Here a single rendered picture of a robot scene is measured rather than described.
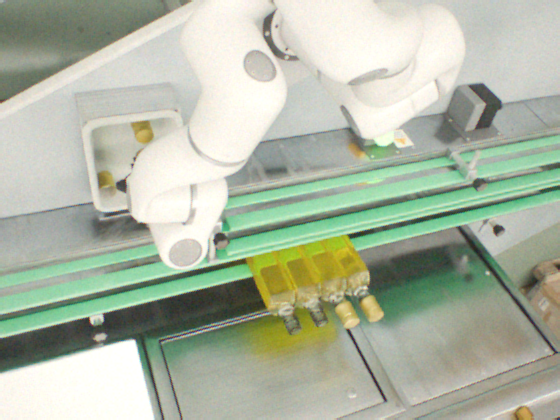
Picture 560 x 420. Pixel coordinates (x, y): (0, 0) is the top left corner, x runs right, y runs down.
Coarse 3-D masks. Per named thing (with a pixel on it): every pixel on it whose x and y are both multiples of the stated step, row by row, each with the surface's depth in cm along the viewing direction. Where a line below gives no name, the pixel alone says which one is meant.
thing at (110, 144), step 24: (96, 120) 93; (120, 120) 95; (168, 120) 104; (96, 144) 105; (120, 144) 107; (144, 144) 109; (96, 168) 109; (120, 168) 111; (96, 192) 104; (120, 192) 111
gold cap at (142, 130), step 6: (144, 120) 103; (132, 126) 104; (138, 126) 102; (144, 126) 102; (150, 126) 103; (138, 132) 101; (144, 132) 102; (150, 132) 102; (138, 138) 102; (144, 138) 103; (150, 138) 103
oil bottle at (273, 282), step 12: (276, 252) 118; (252, 264) 118; (264, 264) 116; (276, 264) 116; (264, 276) 114; (276, 276) 114; (288, 276) 115; (264, 288) 113; (276, 288) 112; (288, 288) 112; (264, 300) 115; (276, 300) 110; (288, 300) 111; (276, 312) 111
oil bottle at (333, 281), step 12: (324, 240) 122; (312, 252) 119; (324, 252) 120; (312, 264) 118; (324, 264) 117; (336, 264) 118; (324, 276) 115; (336, 276) 116; (324, 288) 114; (336, 288) 114; (324, 300) 117
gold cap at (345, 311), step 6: (336, 306) 113; (342, 306) 112; (348, 306) 112; (336, 312) 113; (342, 312) 112; (348, 312) 111; (354, 312) 112; (342, 318) 111; (348, 318) 110; (354, 318) 110; (348, 324) 111; (354, 324) 112
